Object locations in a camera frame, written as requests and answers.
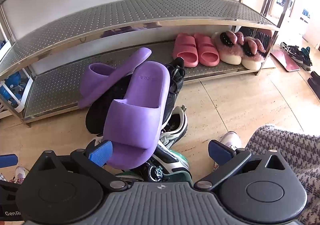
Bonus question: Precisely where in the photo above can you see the houndstooth patterned pants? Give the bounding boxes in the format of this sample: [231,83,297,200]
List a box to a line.
[246,125,320,225]

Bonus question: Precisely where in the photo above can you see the white plastic shelf rack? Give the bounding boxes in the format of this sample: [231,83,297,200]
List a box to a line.
[0,37,34,119]

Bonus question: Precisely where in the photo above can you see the black white sneaker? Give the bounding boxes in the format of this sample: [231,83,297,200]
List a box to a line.
[280,42,307,61]

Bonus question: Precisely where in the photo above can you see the dark shoe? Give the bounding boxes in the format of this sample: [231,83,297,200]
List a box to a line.
[307,71,320,101]

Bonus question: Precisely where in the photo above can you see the pink foam slipper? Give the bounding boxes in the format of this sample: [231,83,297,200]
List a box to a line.
[172,33,199,68]
[194,33,220,66]

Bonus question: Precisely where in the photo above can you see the purple foam slipper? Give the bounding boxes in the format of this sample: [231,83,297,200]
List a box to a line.
[77,47,152,110]
[102,61,171,169]

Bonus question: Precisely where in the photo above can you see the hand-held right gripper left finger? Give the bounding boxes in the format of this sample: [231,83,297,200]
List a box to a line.
[32,140,129,190]

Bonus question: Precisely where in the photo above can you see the white sneaker with orange patch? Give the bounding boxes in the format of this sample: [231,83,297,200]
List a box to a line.
[214,131,242,172]
[9,166,29,184]

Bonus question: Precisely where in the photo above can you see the metal shoe rack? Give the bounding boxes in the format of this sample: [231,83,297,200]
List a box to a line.
[0,0,304,129]

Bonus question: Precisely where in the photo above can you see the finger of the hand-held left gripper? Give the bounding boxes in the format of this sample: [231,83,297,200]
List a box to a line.
[0,154,19,168]

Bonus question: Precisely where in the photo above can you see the pink bathroom scale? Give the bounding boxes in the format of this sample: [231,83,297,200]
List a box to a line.
[271,48,300,73]

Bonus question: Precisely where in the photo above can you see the black teal-lined dial sneaker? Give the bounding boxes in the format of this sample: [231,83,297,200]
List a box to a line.
[157,105,188,146]
[115,138,193,183]

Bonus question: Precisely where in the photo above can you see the dark teal sneaker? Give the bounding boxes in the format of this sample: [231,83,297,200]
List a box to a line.
[300,47,313,71]

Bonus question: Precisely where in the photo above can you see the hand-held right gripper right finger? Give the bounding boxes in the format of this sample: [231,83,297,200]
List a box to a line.
[194,140,288,190]

